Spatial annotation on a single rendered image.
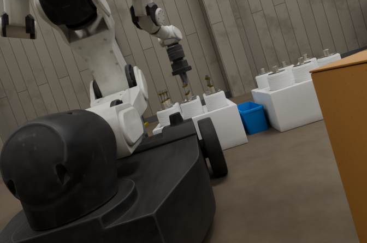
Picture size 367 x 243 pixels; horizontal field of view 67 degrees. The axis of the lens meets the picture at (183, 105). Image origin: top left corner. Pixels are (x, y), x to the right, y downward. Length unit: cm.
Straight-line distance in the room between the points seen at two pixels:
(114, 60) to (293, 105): 77
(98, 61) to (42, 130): 55
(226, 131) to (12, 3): 99
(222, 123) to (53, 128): 88
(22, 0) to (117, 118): 80
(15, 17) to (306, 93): 122
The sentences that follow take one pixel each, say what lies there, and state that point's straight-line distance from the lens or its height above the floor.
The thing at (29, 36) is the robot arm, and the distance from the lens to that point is 135.
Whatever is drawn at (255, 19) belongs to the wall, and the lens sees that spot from 361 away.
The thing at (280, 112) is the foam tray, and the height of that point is 8.
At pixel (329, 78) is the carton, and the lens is 37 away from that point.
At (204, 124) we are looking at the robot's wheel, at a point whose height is 19.
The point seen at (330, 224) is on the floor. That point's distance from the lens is 62.
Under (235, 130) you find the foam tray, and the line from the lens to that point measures 124.
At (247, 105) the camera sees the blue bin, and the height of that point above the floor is 10.
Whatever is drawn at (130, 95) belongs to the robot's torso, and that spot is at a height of 35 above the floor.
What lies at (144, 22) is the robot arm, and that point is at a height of 65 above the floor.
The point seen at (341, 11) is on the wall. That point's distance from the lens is 399.
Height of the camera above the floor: 33
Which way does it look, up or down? 4 degrees down
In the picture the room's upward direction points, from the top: 18 degrees counter-clockwise
